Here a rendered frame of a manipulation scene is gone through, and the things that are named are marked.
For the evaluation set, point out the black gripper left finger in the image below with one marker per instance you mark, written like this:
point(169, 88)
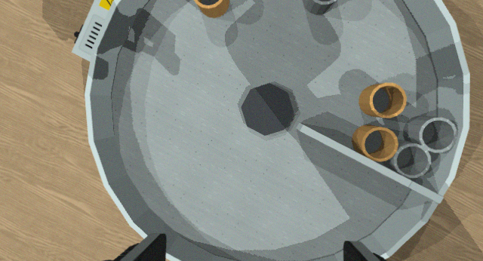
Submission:
point(151, 248)

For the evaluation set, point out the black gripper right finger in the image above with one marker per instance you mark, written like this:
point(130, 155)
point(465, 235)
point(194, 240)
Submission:
point(356, 251)

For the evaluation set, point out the bronze bushing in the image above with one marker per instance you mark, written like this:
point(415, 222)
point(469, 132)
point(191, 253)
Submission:
point(397, 100)
point(387, 149)
point(213, 11)

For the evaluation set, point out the grey metal sleeve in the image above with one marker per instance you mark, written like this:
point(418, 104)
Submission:
point(445, 133)
point(317, 7)
point(418, 164)

